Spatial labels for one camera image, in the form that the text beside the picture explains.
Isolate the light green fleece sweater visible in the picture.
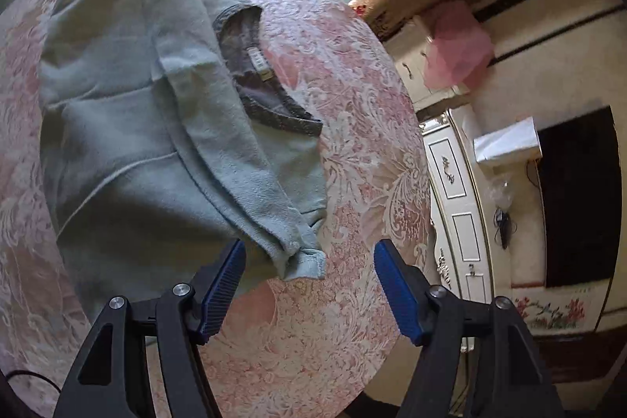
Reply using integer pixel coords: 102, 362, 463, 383
39, 0, 326, 318

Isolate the white ornate tv cabinet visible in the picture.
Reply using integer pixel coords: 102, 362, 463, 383
419, 105, 541, 303

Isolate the red floral calendar picture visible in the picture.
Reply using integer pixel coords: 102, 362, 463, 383
512, 280, 610, 336

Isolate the pink white lace tablecloth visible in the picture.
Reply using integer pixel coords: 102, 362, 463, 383
1, 0, 429, 417

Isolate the clear plastic wrap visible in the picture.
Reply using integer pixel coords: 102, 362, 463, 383
489, 173, 515, 211

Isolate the white paper bag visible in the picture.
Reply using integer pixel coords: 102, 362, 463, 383
473, 117, 542, 168

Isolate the white ornate drawer chest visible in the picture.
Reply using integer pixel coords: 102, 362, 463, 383
384, 16, 470, 111

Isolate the pink cloth on chest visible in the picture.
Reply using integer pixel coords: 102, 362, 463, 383
423, 0, 494, 90

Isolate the black cable device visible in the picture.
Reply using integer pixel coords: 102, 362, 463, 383
493, 208, 513, 249

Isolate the black wall television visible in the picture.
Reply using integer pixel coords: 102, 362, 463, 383
538, 106, 623, 288

